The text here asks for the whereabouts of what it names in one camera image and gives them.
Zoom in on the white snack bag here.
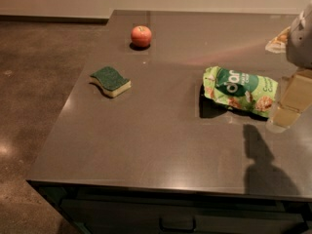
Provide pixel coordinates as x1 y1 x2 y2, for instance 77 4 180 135
265 27 291 54

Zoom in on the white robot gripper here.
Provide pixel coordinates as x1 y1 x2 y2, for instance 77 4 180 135
266 1 312 133

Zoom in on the dark cabinet drawer with handle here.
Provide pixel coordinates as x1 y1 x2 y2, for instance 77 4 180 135
61 196 310 234

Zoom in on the green rice chip bag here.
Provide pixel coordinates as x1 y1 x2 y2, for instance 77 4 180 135
203 66 278 118

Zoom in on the red apple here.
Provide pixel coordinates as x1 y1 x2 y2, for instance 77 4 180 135
131 25 152 48

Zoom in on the green and yellow sponge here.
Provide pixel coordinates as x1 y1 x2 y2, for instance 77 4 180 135
90 66 132 98

